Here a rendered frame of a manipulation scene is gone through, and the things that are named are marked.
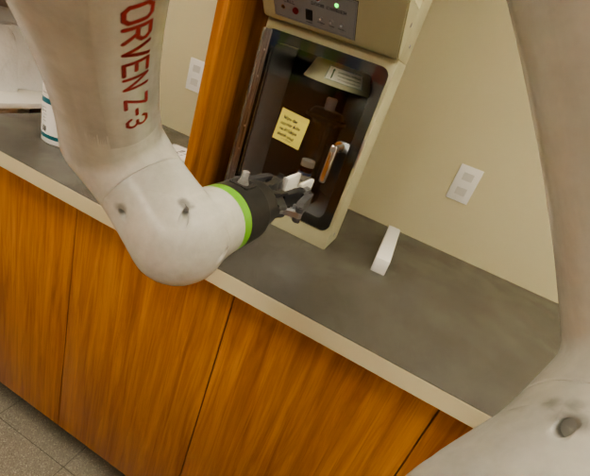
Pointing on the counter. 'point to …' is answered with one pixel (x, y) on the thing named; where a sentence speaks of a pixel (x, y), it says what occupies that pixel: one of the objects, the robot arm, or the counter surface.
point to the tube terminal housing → (369, 125)
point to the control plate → (346, 12)
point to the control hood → (372, 25)
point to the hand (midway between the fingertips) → (297, 185)
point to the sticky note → (291, 128)
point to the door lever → (330, 160)
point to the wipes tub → (48, 121)
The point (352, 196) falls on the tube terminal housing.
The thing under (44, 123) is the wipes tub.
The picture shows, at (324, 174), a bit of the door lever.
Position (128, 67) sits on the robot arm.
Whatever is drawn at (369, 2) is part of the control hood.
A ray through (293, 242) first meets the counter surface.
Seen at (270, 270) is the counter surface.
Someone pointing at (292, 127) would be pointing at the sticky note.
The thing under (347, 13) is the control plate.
